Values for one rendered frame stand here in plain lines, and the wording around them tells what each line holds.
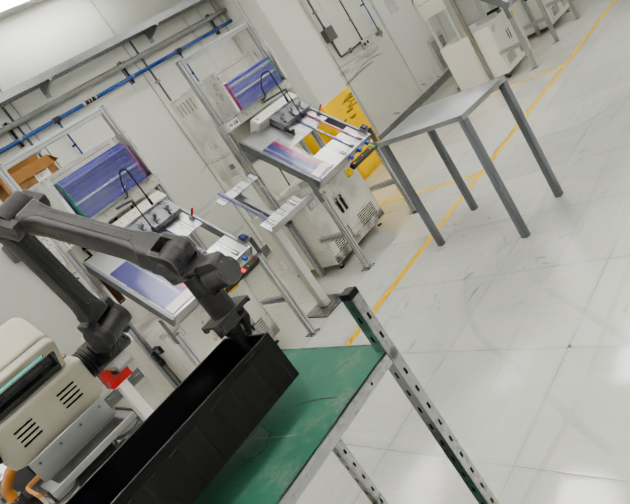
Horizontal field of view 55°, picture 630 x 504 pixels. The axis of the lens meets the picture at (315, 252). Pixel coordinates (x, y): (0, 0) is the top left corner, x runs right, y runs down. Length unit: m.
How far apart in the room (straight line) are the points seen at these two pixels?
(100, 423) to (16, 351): 0.28
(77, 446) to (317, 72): 5.42
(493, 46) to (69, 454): 6.34
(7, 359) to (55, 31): 4.56
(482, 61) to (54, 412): 6.33
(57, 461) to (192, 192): 4.46
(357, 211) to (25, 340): 3.54
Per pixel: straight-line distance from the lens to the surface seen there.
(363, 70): 7.93
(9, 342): 1.60
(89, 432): 1.67
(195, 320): 3.81
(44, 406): 1.64
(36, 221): 1.35
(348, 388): 1.22
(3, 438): 1.63
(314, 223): 4.47
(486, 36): 7.22
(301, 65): 6.48
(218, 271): 1.14
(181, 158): 5.92
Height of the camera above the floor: 1.54
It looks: 17 degrees down
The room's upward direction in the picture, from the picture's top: 34 degrees counter-clockwise
